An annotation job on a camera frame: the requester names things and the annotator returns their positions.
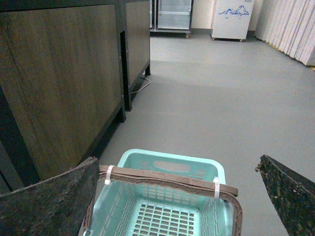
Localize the white chest freezer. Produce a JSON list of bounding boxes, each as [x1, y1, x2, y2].
[[210, 0, 254, 42]]

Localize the white zip tie right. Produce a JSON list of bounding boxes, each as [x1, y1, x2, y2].
[[213, 177, 220, 199]]

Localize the white vertical blinds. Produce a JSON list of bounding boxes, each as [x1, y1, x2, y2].
[[255, 0, 315, 67]]

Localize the glass door refrigerator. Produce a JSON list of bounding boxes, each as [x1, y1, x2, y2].
[[149, 0, 194, 38]]

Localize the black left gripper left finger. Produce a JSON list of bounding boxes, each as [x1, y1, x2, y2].
[[0, 157, 99, 236]]

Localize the white zip tie left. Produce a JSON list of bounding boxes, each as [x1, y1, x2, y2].
[[104, 165, 115, 185]]

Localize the white zip tie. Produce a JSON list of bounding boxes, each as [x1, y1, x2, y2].
[[213, 177, 220, 199], [104, 165, 115, 185]]

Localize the white cable on floor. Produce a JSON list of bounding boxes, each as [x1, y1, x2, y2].
[[130, 77, 151, 94]]

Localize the mint green plastic basket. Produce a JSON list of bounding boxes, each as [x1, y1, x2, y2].
[[84, 149, 233, 236]]

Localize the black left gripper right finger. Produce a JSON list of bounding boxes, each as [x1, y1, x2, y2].
[[255, 154, 315, 236]]

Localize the dark wood display cabinet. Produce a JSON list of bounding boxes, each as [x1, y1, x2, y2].
[[0, 0, 150, 193]]

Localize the brown basket handle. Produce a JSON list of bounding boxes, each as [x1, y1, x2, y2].
[[83, 166, 243, 236]]

